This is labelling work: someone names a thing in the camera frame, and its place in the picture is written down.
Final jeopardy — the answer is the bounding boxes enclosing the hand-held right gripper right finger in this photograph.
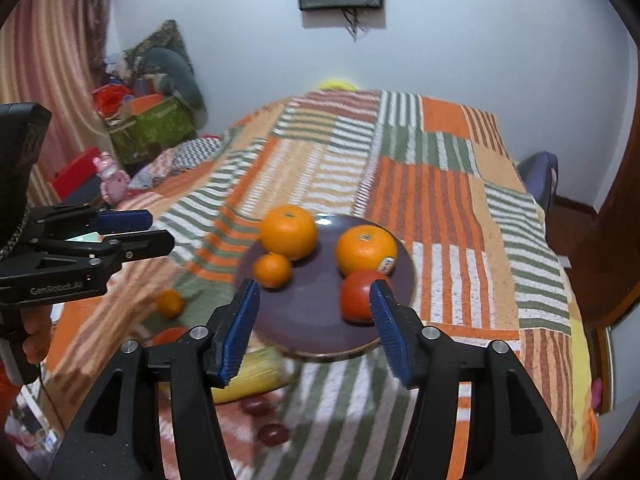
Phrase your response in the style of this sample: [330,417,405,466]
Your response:
[370,279,581,480]

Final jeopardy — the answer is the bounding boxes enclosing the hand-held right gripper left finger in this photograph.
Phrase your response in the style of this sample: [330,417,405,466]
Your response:
[47,277,261,480]

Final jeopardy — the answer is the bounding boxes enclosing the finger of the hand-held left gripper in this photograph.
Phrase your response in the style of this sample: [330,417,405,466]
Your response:
[32,204,153,235]
[37,229,176,272]

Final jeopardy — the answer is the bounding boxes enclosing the red tomato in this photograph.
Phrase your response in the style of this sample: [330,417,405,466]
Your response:
[152,327,189,347]
[340,269,393,323]

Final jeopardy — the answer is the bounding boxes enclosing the yellow banana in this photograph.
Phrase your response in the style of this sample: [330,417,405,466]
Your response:
[212,347,289,405]

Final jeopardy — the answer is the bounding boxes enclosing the small tangerine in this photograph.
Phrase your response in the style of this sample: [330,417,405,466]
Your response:
[253,253,293,289]
[156,290,185,318]

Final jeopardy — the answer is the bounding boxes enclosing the purple plate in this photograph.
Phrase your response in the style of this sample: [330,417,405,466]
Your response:
[234,214,417,362]

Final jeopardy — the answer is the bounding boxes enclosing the large orange with sticker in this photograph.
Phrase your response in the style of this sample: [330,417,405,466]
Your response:
[335,226,399,278]

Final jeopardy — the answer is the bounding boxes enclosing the person's left hand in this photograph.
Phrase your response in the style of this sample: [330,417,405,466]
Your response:
[22,304,53,366]

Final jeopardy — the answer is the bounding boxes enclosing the pink plush toy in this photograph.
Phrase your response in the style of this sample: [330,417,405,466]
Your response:
[92,152,132,206]

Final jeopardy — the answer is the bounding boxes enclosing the red box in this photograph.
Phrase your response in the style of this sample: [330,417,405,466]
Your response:
[50,147,103,198]

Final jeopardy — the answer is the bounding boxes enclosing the zigzag patterned pillow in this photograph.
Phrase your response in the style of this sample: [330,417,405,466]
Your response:
[132,137,222,188]

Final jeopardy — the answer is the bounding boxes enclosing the green cardboard box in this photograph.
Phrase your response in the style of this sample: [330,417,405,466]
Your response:
[107,95,198,163]

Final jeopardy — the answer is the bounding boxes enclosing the red plastic bag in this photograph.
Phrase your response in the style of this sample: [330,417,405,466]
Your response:
[92,85,135,118]

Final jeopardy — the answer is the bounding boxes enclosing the striped patchwork blanket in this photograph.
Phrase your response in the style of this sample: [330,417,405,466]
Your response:
[42,89,598,480]

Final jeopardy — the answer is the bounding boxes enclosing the grey-green cushion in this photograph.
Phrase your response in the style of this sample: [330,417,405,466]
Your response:
[150,49,208,116]

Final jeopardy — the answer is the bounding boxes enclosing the patterned dark pillow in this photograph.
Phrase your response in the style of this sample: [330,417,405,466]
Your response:
[122,20,193,81]

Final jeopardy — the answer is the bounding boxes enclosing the striped pink curtain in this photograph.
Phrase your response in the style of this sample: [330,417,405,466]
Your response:
[0,0,118,206]

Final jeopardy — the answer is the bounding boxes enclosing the blue chair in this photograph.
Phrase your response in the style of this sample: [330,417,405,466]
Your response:
[517,152,559,216]

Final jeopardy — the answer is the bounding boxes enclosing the black monitor cables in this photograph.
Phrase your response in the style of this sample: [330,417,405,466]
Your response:
[342,7,368,42]

